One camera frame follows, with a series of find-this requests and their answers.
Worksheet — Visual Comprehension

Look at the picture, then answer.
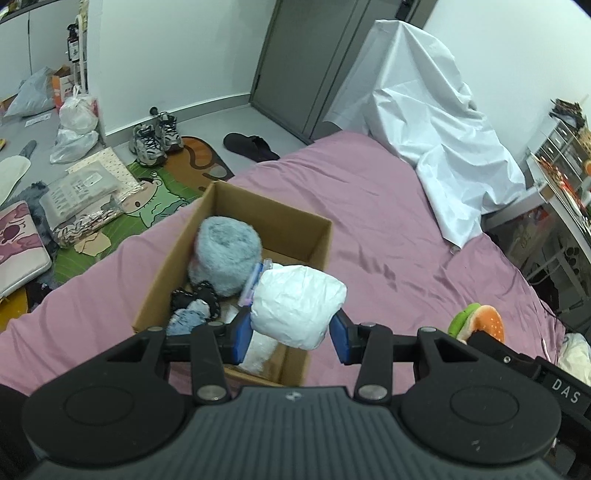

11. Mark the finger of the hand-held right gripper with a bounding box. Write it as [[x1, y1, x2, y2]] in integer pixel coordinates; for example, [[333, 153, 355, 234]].
[[467, 331, 539, 380]]

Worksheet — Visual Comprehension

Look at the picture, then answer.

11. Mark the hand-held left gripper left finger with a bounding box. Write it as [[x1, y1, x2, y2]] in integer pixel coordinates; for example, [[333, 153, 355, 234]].
[[104, 314, 254, 402]]

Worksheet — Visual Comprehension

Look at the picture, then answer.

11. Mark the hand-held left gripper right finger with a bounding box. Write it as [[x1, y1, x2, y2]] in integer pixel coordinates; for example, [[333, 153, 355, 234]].
[[329, 310, 467, 402]]

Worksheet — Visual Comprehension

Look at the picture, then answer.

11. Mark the hamburger plush toy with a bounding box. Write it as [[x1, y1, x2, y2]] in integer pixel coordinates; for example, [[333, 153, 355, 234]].
[[447, 302, 505, 344]]

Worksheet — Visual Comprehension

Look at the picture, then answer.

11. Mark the blue tissue pack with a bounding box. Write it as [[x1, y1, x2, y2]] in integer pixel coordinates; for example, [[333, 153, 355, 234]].
[[239, 258, 274, 306]]

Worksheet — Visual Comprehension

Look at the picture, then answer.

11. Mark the white soft packet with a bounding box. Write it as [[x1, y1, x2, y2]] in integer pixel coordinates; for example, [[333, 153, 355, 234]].
[[250, 265, 347, 350]]

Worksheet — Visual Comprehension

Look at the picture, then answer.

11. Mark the black lace eye mask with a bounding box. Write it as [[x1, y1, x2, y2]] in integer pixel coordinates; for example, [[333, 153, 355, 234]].
[[171, 281, 220, 321]]

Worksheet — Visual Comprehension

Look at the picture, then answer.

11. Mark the grey blue knitted cloth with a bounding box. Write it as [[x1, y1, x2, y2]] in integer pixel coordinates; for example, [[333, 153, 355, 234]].
[[166, 300, 211, 337]]

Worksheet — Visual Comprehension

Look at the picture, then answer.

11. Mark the brown cardboard box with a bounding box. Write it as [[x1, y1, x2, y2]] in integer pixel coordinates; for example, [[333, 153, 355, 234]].
[[131, 181, 334, 387]]

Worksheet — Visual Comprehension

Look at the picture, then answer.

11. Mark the cream cloth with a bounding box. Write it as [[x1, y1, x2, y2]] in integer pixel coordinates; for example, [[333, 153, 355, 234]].
[[558, 332, 591, 386]]

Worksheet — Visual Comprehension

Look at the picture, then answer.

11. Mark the blue fluffy rolled towel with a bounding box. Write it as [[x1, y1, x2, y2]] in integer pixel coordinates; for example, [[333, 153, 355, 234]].
[[187, 217, 264, 297]]

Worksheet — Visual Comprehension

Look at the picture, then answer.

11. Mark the brown paper bag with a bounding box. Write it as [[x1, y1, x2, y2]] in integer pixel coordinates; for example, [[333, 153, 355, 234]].
[[505, 210, 555, 273]]

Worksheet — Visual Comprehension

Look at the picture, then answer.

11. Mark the pink bed sheet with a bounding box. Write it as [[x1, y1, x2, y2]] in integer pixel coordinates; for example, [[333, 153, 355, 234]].
[[0, 130, 566, 398]]

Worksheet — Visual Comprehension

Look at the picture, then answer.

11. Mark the green cartoon floor mat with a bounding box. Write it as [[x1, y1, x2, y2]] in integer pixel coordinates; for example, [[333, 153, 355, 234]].
[[54, 161, 204, 287]]

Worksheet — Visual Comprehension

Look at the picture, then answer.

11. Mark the white desk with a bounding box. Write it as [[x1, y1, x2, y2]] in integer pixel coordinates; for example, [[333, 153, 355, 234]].
[[480, 152, 591, 301]]

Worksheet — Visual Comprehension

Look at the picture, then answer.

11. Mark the brown cardboard scrap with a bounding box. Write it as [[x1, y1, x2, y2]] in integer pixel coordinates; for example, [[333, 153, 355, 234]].
[[76, 231, 112, 257]]

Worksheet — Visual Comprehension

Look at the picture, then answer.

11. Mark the black slipper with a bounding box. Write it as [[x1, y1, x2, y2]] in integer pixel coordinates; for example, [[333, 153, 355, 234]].
[[249, 135, 281, 162], [224, 133, 269, 160]]

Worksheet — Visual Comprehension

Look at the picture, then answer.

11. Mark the leopard print packet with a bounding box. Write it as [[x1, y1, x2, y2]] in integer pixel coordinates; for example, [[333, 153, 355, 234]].
[[51, 208, 127, 249]]

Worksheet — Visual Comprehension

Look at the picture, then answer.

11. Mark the grey white sneaker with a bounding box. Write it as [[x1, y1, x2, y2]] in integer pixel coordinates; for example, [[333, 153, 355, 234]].
[[129, 124, 168, 167], [154, 111, 185, 152]]

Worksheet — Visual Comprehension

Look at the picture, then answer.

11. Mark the grey drawer organizer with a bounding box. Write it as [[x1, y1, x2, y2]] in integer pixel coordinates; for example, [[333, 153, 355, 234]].
[[538, 122, 578, 162]]

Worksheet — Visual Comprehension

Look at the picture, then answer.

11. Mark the cream dotted packet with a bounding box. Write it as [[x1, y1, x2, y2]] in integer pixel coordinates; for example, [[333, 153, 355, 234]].
[[67, 147, 141, 195]]

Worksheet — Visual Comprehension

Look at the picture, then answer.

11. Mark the grey plastic packet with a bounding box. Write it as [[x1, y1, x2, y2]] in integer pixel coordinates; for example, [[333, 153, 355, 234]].
[[39, 173, 120, 229]]

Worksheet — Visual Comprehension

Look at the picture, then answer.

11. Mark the white cover sheet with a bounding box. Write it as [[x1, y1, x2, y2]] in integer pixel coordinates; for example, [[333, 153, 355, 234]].
[[323, 19, 527, 247]]

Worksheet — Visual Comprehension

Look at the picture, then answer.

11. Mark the yellow item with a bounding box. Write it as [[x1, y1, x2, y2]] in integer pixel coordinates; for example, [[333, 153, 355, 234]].
[[0, 291, 31, 333]]

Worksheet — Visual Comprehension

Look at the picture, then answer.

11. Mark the blue grey fluffy rug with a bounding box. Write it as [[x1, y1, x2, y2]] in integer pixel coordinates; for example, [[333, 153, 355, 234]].
[[16, 182, 61, 250]]

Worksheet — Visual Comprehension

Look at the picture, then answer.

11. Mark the dark clothing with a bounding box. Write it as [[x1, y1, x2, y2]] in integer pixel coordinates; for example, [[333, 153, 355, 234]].
[[0, 384, 28, 416]]

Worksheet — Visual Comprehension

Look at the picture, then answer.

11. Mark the pink printed cushion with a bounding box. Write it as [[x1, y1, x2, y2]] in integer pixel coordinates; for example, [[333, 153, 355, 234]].
[[0, 200, 52, 298]]

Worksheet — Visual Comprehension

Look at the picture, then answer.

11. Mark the dark clutter on drawers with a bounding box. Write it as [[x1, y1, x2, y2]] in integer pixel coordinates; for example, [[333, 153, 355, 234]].
[[551, 98, 585, 127]]

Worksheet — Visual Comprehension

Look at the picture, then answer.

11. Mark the white plastic bag red print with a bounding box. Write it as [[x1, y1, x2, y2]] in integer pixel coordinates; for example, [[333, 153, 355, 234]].
[[59, 85, 100, 134]]

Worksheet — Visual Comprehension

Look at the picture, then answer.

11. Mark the white oval board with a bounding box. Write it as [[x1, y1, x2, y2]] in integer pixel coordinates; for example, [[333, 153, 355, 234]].
[[0, 140, 38, 206]]

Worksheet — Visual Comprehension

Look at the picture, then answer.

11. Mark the grey door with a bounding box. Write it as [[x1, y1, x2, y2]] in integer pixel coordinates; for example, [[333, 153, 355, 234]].
[[249, 0, 437, 144]]

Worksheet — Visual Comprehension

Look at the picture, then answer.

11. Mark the orange white carton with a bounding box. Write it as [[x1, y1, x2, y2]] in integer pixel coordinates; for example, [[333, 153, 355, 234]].
[[51, 66, 75, 109]]

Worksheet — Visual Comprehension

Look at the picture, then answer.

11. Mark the grey blue plastic bag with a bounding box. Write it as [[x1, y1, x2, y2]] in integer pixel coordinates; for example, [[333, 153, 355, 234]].
[[4, 67, 57, 118]]

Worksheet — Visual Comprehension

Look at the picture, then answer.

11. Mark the white rack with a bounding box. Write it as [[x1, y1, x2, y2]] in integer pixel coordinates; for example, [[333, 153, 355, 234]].
[[74, 0, 90, 93]]

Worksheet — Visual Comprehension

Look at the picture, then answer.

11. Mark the white cabinet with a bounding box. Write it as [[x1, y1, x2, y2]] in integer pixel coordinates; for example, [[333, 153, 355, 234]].
[[0, 0, 88, 93]]

